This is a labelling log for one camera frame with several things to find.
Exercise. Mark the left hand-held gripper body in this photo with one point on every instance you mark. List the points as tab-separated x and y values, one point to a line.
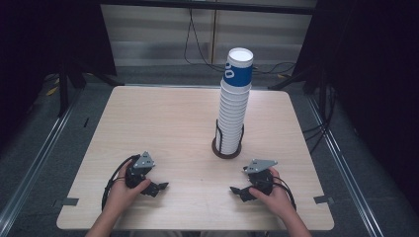
144	161

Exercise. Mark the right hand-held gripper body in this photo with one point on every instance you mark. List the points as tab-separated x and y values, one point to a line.
260	165

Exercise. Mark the stack of white paper cups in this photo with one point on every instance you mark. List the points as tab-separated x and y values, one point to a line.
232	118

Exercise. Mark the person's right hand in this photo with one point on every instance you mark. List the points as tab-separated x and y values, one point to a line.
273	199

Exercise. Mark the person's left hand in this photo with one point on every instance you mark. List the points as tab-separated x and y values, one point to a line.
123	196

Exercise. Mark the grey tape strip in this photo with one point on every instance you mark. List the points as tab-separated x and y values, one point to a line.
322	199
67	201

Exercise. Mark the black metal stand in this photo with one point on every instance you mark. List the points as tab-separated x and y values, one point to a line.
306	77
62	89

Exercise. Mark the dark curtain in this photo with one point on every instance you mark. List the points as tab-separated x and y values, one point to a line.
39	39
372	65

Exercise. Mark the black horizontal bar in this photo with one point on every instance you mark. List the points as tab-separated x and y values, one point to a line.
204	5

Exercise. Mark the metal floor rail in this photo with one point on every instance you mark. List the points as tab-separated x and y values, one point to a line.
36	158
342	161

